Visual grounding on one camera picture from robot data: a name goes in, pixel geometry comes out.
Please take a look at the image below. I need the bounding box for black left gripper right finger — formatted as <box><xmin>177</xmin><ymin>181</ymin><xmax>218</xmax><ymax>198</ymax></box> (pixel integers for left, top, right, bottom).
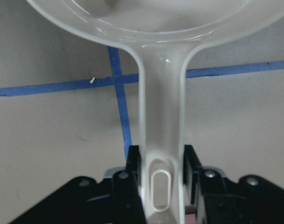
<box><xmin>183</xmin><ymin>145</ymin><xmax>284</xmax><ymax>224</ymax></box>

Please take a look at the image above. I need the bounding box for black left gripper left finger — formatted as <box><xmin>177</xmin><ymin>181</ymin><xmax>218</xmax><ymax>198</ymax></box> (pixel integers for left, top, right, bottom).
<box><xmin>12</xmin><ymin>146</ymin><xmax>146</xmax><ymax>224</ymax></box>

